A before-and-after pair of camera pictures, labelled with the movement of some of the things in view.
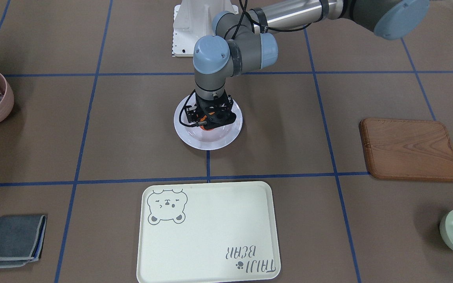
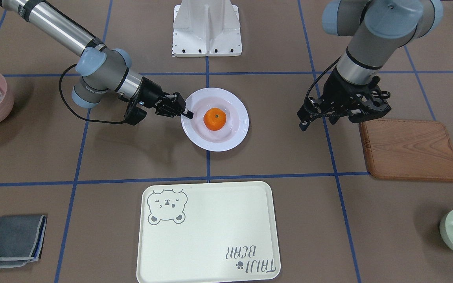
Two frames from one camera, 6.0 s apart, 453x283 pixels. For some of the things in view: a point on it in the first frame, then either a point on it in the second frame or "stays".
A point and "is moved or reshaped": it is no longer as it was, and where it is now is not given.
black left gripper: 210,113 -> 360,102
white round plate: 217,138 is moved or reshaped
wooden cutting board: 411,150 stays
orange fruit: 201,127 is moved or reshaped
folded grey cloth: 16,241 stays
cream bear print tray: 214,232 stays
